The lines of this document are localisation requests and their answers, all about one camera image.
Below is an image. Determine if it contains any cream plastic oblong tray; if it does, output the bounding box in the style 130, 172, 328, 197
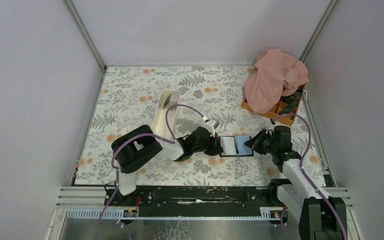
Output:
151, 89, 181, 141

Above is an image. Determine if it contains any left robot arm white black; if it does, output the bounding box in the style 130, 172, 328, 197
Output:
111, 125, 223, 196

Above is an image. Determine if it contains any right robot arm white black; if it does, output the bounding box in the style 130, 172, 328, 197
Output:
244, 125, 348, 240

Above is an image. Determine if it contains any wooden organizer box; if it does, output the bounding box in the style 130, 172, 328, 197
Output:
241, 84, 306, 126

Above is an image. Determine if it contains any floral patterned table mat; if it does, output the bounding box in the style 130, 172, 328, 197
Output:
75, 65, 327, 187

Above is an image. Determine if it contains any pink cloth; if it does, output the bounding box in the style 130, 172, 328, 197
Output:
244, 47, 309, 114

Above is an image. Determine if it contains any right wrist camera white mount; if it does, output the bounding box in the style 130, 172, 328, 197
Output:
265, 119, 278, 134

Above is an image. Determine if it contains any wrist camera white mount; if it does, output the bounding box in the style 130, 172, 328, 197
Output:
201, 116, 220, 137
265, 119, 278, 134

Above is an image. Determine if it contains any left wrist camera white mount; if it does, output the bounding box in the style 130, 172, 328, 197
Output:
201, 116, 220, 137

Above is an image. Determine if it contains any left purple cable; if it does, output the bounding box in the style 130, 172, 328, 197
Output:
93, 104, 209, 240

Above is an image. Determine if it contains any purple cable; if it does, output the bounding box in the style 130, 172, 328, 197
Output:
269, 113, 349, 240
93, 104, 209, 240

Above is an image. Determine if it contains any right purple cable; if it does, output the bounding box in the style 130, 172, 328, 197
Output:
269, 113, 349, 240

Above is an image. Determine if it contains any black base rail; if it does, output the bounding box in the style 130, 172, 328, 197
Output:
104, 185, 285, 218

